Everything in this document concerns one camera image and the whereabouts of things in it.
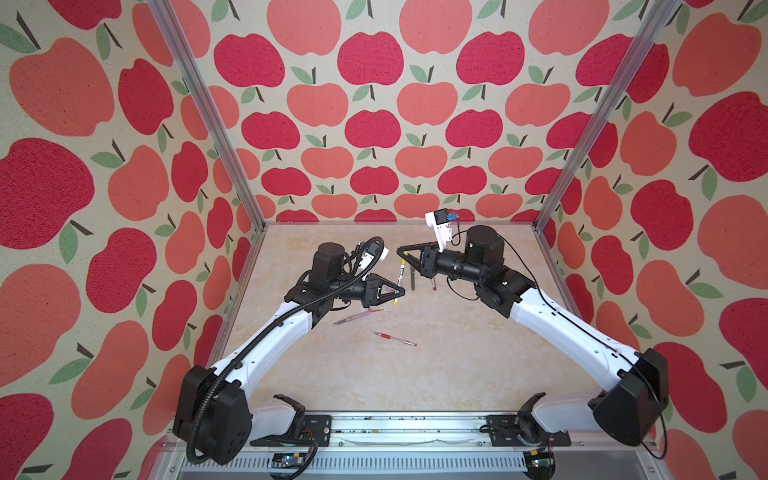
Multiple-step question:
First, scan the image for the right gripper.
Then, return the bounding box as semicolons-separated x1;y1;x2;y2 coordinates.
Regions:
396;242;485;291

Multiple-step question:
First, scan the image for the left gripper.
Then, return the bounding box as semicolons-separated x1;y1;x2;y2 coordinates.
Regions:
328;269;403;309

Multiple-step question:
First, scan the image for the white pen yellow tip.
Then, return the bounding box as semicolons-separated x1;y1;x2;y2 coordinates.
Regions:
393;259;406;307

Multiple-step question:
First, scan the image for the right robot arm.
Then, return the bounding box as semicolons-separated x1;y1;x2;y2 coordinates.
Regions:
397;226;669;447

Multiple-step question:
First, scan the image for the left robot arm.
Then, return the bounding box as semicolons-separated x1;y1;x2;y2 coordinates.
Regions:
173;236;405;465

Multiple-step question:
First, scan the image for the pink pen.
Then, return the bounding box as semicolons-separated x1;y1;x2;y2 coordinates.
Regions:
333;308;385;326

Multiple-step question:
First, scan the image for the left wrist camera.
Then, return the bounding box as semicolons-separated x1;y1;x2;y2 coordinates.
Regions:
351;241;389;261

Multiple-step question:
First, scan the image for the aluminium front rail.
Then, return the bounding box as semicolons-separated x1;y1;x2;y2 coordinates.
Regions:
194;399;629;465

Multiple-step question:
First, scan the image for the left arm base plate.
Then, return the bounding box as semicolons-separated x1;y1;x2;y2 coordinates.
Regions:
250;414;333;447

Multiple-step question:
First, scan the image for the white slotted cable duct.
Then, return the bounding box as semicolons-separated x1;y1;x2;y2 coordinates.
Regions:
180;450;527;475

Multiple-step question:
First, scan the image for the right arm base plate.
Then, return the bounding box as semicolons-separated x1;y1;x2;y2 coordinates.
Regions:
478;414;572;448

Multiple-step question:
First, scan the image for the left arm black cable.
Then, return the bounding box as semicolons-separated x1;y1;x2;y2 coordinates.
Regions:
184;236;385;466

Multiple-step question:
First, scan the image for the left aluminium corner post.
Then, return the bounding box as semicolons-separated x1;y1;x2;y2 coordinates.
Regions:
148;1;267;234

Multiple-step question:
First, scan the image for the aluminium corner post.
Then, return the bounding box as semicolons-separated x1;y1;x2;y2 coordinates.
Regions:
533;0;682;234
148;1;267;234

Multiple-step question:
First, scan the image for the right aluminium corner post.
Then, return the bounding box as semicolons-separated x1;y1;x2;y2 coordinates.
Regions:
533;0;682;234

